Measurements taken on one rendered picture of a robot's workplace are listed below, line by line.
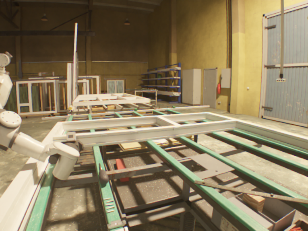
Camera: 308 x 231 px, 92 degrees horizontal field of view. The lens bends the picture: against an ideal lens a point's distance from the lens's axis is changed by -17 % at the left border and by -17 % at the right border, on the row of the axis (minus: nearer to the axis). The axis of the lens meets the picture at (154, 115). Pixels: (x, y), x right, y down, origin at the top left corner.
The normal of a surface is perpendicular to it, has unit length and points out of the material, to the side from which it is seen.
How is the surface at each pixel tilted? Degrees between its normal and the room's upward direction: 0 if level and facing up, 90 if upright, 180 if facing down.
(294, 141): 90
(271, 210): 90
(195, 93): 90
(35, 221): 0
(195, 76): 90
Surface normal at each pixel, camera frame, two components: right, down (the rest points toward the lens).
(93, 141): 0.35, 0.16
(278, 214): -0.93, 0.07
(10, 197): 0.00, -0.98
